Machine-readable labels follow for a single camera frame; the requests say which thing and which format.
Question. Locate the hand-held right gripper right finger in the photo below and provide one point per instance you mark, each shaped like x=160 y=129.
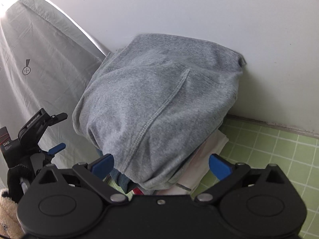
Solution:
x=220 y=166

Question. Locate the grey zip hoodie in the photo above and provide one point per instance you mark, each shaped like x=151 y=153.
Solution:
x=154 y=99

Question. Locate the red patterned folded garment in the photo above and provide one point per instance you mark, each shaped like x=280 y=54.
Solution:
x=137 y=191

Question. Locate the green grid mat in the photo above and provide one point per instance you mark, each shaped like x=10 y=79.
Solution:
x=274 y=149

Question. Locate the pale carrot-print bed sheet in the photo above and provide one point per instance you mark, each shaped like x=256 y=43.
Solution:
x=37 y=67

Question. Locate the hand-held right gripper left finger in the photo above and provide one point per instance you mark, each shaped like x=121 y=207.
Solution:
x=102 y=166

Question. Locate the stack of folded clothes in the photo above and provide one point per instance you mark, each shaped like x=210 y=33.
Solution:
x=211 y=149

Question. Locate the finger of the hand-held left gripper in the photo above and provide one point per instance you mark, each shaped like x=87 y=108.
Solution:
x=59 y=118
x=56 y=149

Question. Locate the person's left hand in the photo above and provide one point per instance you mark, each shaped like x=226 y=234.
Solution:
x=15 y=179

